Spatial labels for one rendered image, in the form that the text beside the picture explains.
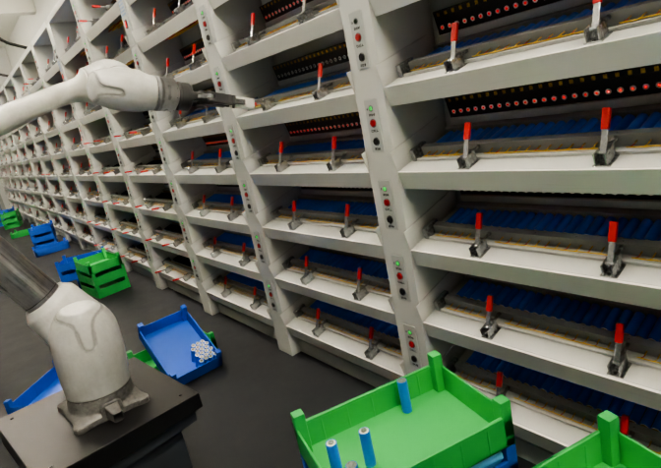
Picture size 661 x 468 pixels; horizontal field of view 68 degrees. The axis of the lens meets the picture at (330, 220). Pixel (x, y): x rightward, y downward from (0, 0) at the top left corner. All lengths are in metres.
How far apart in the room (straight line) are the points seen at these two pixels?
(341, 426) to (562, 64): 0.72
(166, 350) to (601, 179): 1.66
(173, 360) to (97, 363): 0.73
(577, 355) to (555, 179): 0.36
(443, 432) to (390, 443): 0.09
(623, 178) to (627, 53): 0.19
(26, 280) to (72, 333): 0.24
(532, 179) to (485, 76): 0.21
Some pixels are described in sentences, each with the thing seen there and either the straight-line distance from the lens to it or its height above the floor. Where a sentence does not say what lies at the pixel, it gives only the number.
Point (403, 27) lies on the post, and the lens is 1.21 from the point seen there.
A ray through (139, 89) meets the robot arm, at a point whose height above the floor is 1.01.
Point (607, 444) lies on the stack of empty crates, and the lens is 0.85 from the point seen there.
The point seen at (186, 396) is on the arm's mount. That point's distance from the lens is 1.39.
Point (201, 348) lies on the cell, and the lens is 1.99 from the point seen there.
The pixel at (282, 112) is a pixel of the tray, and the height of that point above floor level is 0.88.
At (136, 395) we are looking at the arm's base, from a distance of 1.42.
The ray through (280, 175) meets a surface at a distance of 1.55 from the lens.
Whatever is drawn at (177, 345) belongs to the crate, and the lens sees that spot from 2.09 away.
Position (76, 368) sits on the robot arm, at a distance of 1.36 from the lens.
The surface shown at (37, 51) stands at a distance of 4.45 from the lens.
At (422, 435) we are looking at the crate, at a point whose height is 0.32.
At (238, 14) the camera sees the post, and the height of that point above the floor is 1.22.
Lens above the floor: 0.90
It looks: 14 degrees down
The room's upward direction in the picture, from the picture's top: 12 degrees counter-clockwise
